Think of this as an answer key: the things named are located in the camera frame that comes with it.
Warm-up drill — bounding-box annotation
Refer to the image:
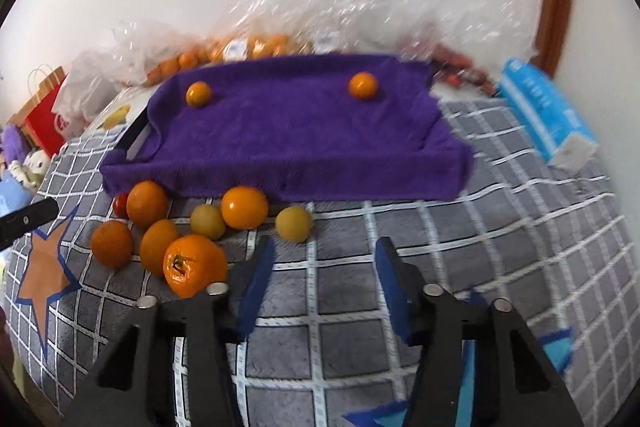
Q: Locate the red paper bag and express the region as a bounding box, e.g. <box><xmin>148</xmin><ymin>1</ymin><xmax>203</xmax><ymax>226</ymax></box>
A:
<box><xmin>24</xmin><ymin>64</ymin><xmax>69</xmax><ymax>158</ymax></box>

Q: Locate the purple towel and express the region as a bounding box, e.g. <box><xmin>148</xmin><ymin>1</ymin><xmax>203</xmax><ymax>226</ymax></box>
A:
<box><xmin>100</xmin><ymin>54</ymin><xmax>476</xmax><ymax>202</ymax></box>

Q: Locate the small orange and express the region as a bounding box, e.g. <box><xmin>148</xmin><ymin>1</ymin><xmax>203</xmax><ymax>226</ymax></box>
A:
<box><xmin>349</xmin><ymin>72</ymin><xmax>379</xmax><ymax>101</ymax></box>
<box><xmin>186</xmin><ymin>82</ymin><xmax>212</xmax><ymax>108</ymax></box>

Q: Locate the clear bag of small tangerines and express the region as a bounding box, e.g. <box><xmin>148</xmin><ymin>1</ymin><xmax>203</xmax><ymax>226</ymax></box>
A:
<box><xmin>114</xmin><ymin>19</ymin><xmax>211</xmax><ymax>88</ymax></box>

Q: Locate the white plastic bag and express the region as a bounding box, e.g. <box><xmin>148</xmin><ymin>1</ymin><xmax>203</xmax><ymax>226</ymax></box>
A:
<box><xmin>52</xmin><ymin>51</ymin><xmax>127</xmax><ymax>128</ymax></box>

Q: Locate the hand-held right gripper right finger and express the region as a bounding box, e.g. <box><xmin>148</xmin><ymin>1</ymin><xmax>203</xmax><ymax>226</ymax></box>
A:
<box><xmin>375</xmin><ymin>236</ymin><xmax>583</xmax><ymax>427</ymax></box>

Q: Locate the blue tissue pack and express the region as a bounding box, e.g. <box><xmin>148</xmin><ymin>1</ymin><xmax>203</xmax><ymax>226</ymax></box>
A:
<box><xmin>495</xmin><ymin>59</ymin><xmax>601</xmax><ymax>170</ymax></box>

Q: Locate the clear bag of oranges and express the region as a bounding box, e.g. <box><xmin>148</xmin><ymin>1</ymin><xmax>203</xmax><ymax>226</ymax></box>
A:
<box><xmin>207</xmin><ymin>0</ymin><xmax>293</xmax><ymax>62</ymax></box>

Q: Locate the purple plush toy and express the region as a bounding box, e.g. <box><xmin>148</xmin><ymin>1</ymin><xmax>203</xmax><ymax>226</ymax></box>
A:
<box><xmin>0</xmin><ymin>123</ymin><xmax>32</xmax><ymax>164</ymax></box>

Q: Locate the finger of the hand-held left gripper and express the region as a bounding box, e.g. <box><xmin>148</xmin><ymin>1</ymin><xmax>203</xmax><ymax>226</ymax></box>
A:
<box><xmin>0</xmin><ymin>199</ymin><xmax>59</xmax><ymax>251</ymax></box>

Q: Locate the yellow round fruit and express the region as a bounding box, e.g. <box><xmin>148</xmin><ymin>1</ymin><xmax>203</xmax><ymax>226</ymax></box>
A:
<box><xmin>275</xmin><ymin>205</ymin><xmax>314</xmax><ymax>243</ymax></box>
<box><xmin>190</xmin><ymin>204</ymin><xmax>227</xmax><ymax>241</ymax></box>

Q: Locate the large orange with stem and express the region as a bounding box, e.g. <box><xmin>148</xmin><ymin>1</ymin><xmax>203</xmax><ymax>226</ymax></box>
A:
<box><xmin>162</xmin><ymin>234</ymin><xmax>229</xmax><ymax>299</ymax></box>

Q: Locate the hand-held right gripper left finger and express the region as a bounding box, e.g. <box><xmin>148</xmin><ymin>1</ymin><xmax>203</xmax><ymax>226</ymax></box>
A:
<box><xmin>62</xmin><ymin>234</ymin><xmax>277</xmax><ymax>427</ymax></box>

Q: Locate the white plush toy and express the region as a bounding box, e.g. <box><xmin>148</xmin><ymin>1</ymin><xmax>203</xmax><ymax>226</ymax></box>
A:
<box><xmin>9</xmin><ymin>147</ymin><xmax>52</xmax><ymax>186</ymax></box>

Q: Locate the grey checked bed sheet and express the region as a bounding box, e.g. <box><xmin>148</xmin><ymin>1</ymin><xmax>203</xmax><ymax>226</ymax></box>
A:
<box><xmin>5</xmin><ymin>97</ymin><xmax>636</xmax><ymax>427</ymax></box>

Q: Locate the empty clear plastic bag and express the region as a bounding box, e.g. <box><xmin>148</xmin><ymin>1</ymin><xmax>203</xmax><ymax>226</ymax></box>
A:
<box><xmin>287</xmin><ymin>0</ymin><xmax>406</xmax><ymax>56</ymax></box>

